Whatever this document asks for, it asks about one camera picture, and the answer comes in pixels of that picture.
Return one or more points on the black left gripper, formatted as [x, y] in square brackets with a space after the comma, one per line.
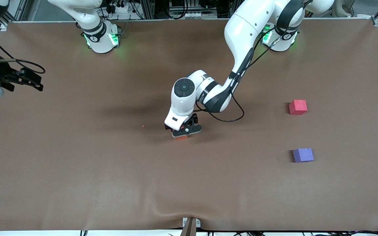
[192, 119]

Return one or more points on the orange foam block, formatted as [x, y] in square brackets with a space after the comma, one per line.
[181, 137]

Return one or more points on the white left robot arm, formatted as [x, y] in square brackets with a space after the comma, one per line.
[241, 31]

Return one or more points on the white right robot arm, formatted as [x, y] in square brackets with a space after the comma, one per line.
[101, 43]

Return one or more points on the brown table mat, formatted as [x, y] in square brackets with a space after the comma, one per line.
[189, 180]

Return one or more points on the white connector row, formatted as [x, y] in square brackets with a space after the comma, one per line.
[190, 15]

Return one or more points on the white power strip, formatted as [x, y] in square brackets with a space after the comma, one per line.
[120, 9]

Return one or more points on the red foam block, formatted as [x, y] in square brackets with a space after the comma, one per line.
[298, 107]

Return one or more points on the purple foam block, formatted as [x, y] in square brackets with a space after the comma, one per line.
[303, 155]

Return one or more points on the grey metal clamp bracket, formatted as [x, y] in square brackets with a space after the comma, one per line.
[198, 223]

